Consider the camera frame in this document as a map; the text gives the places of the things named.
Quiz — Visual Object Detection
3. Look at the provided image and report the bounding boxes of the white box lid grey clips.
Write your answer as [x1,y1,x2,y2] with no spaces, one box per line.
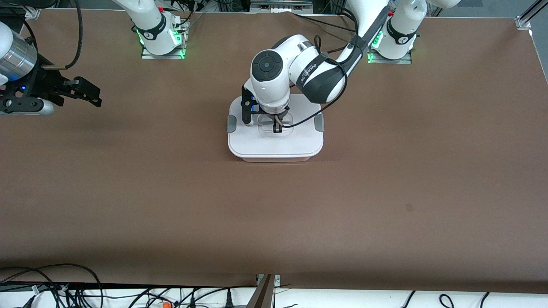
[227,94,325,158]

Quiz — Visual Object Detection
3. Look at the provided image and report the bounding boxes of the pink plastic storage box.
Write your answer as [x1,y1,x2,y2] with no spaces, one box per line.
[240,155,312,163]

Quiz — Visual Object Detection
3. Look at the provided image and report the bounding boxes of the brown table cover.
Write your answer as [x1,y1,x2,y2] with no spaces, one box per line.
[0,9,548,295]

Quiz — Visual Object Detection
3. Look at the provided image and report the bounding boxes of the aluminium corner profile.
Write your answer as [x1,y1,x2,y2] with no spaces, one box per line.
[515,0,548,30]

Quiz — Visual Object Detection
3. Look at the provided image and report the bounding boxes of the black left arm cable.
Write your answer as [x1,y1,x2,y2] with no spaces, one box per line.
[280,34,348,128]

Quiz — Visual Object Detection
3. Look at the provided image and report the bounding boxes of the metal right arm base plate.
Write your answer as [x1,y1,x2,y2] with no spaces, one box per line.
[141,19,188,59]

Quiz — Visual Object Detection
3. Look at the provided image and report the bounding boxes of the long black table cable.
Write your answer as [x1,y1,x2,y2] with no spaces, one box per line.
[292,12,358,34]

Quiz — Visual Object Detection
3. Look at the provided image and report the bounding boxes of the grey metal background frame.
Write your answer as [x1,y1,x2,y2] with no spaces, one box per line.
[250,0,314,14]

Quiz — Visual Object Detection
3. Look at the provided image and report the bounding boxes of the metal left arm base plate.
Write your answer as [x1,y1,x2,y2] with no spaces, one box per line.
[366,47,413,65]

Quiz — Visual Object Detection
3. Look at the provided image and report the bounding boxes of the aluminium frame profile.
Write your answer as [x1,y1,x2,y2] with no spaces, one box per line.
[246,274,281,308]

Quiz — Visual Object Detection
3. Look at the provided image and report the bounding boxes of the black looped floor cable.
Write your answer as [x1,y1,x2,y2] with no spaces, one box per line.
[0,264,104,308]

